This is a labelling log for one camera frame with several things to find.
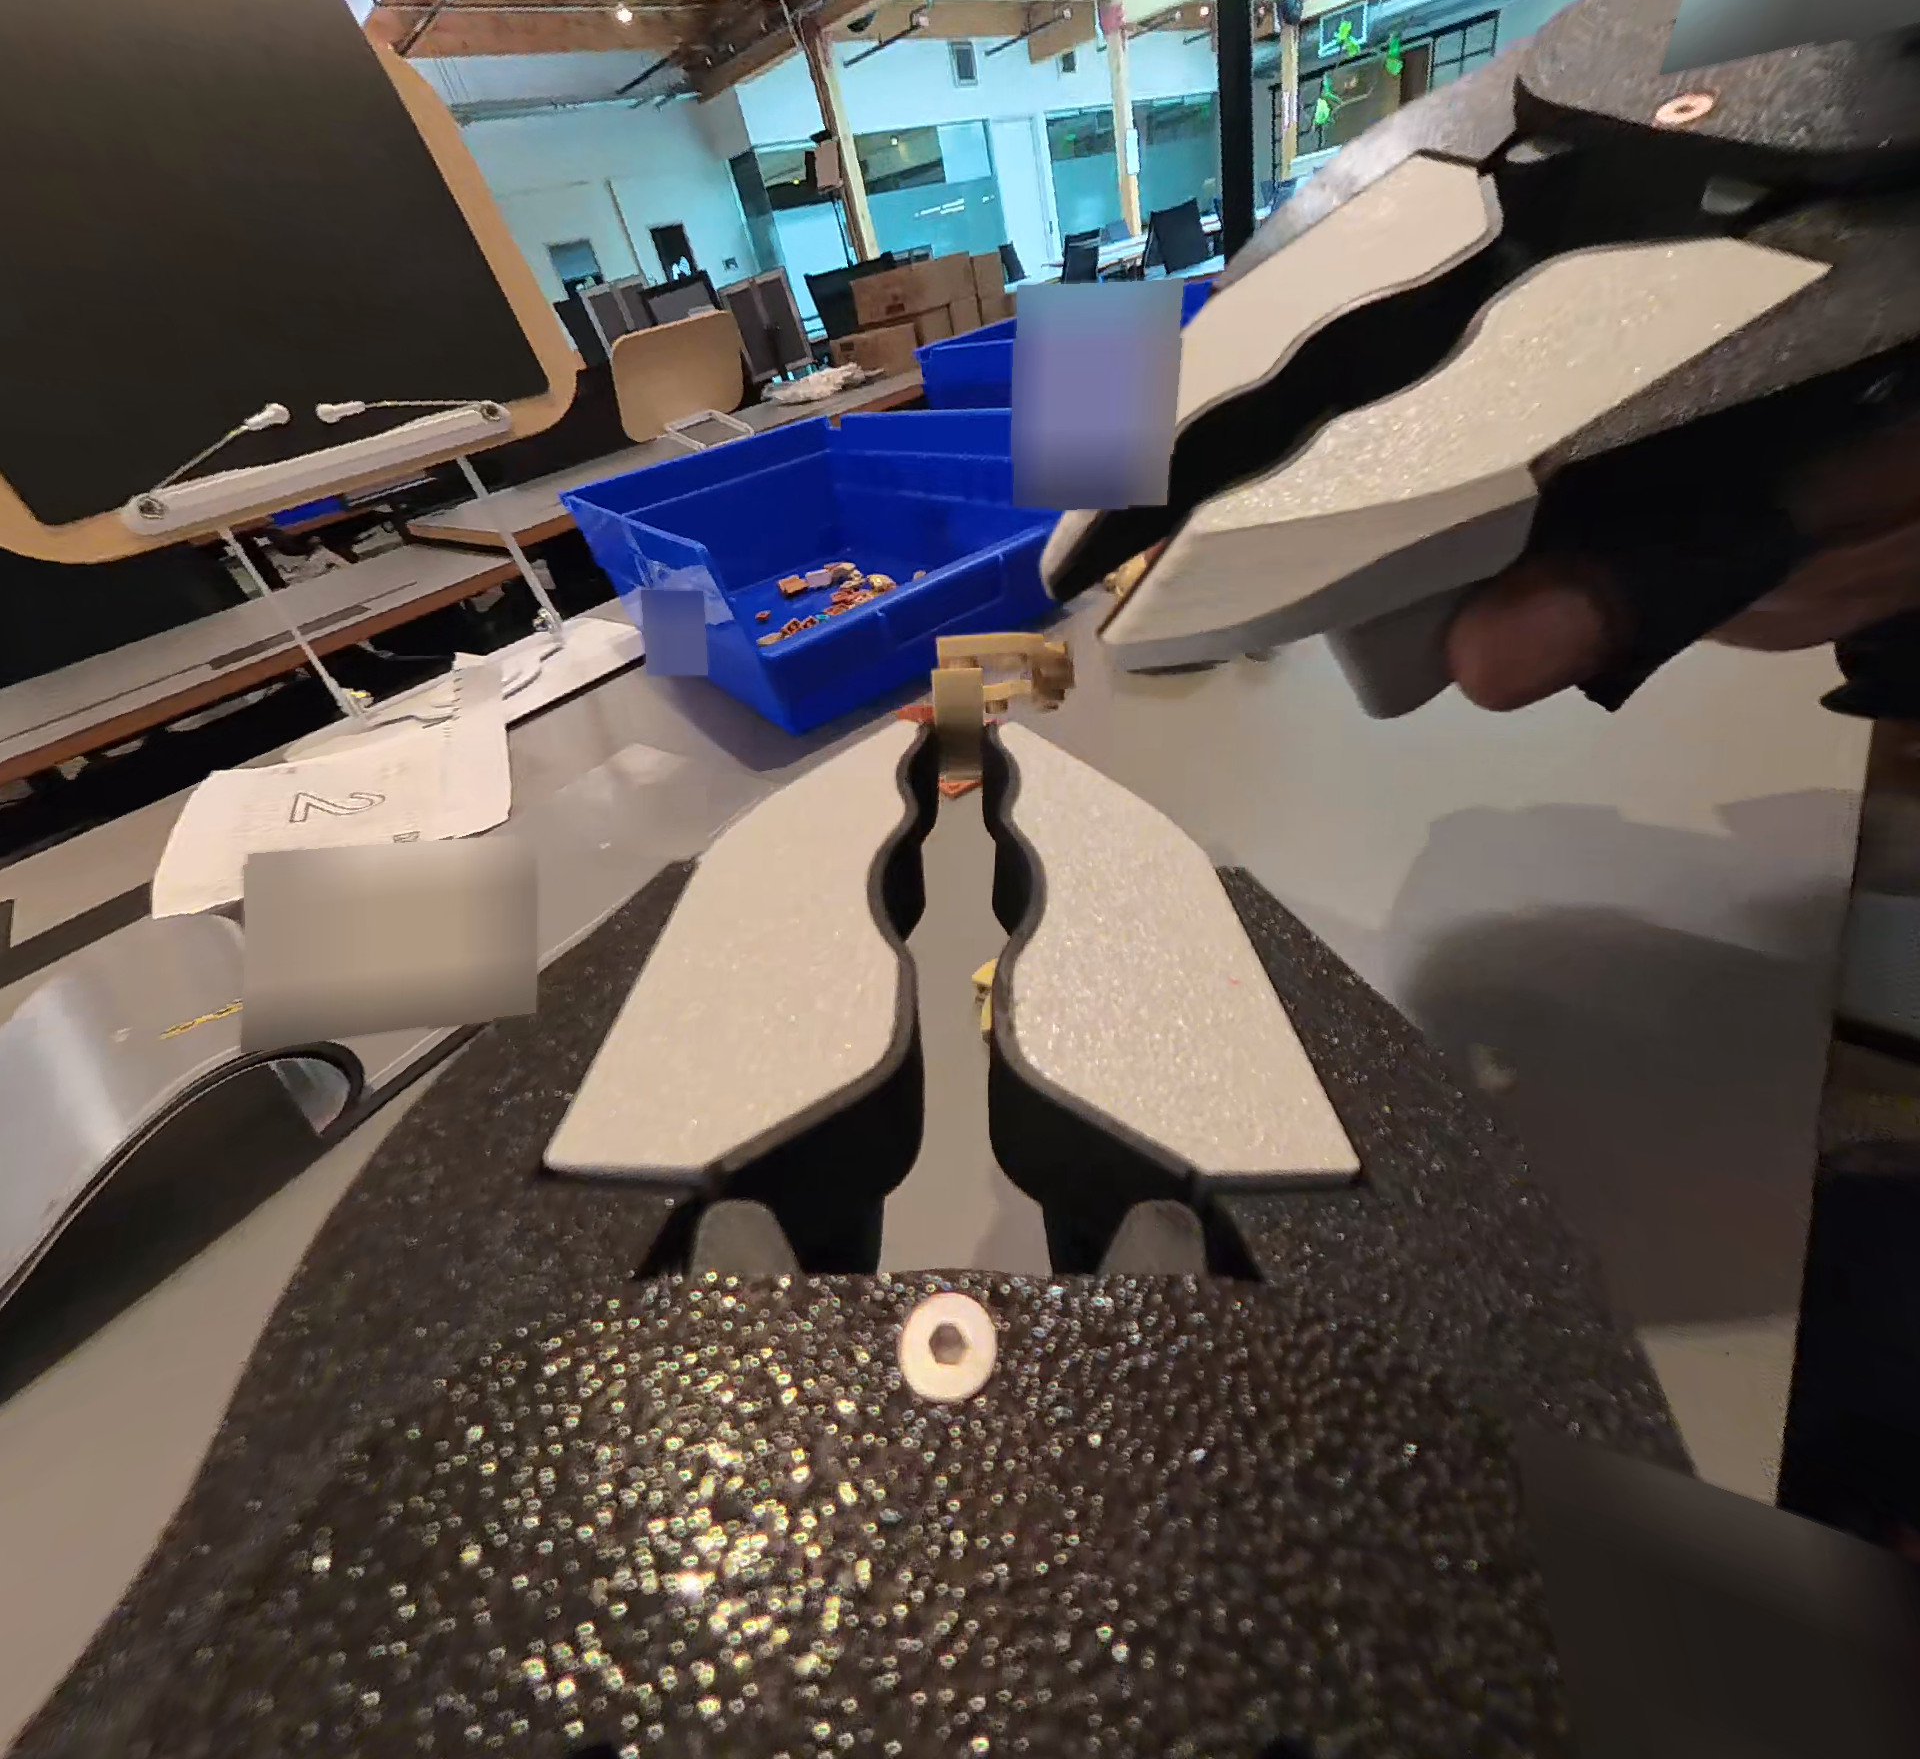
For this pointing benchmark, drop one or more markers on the yellow plate brick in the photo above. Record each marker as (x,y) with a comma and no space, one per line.
(1006,680)

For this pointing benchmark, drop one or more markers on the stack of cardboard boxes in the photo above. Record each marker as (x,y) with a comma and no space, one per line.
(932,290)

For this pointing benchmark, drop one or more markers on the pile of small toy bricks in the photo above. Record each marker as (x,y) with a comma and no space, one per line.
(827,596)

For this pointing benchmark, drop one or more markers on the black steel column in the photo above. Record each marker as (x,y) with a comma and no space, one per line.
(1234,51)

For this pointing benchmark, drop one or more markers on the grey instruction booklet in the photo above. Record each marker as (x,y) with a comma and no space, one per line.
(152,1100)

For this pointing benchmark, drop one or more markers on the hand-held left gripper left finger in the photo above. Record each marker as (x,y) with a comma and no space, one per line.
(736,1009)

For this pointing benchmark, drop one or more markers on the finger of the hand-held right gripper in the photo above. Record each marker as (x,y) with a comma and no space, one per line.
(1321,290)
(1470,425)

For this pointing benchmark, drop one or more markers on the white metal frame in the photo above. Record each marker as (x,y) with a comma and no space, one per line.
(360,440)

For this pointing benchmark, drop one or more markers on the black top wooden table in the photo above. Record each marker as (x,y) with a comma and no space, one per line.
(212,169)

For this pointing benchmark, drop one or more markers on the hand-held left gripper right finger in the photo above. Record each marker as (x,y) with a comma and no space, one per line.
(1171,1009)

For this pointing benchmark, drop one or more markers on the white printed paper sheet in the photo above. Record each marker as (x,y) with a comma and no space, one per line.
(330,800)

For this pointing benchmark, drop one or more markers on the long wooden desk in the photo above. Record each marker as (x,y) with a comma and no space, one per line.
(212,666)

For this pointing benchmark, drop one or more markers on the tan curved brick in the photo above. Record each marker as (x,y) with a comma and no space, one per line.
(985,985)

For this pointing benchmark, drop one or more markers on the blue plastic bin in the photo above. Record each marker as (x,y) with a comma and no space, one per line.
(975,365)
(751,576)

